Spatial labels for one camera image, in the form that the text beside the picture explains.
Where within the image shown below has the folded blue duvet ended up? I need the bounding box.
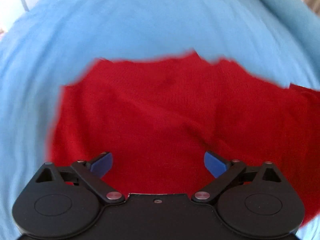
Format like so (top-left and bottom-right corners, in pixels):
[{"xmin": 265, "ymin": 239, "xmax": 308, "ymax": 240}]
[{"xmin": 240, "ymin": 0, "xmax": 320, "ymax": 63}]

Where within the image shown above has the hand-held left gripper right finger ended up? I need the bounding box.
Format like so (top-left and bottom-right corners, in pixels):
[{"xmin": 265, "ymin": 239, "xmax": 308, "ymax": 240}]
[{"xmin": 191, "ymin": 151, "xmax": 284, "ymax": 204}]

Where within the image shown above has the blue bed sheet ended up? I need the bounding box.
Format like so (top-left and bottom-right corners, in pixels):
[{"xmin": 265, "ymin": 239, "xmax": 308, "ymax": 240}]
[{"xmin": 0, "ymin": 0, "xmax": 320, "ymax": 240}]

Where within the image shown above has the red knit sweater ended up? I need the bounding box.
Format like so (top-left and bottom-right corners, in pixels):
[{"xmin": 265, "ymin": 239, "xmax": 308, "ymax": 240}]
[{"xmin": 45, "ymin": 50, "xmax": 320, "ymax": 230}]

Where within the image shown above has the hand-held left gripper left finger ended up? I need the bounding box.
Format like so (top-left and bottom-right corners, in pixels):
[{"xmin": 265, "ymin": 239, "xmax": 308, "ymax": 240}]
[{"xmin": 35, "ymin": 151, "xmax": 125, "ymax": 204}]

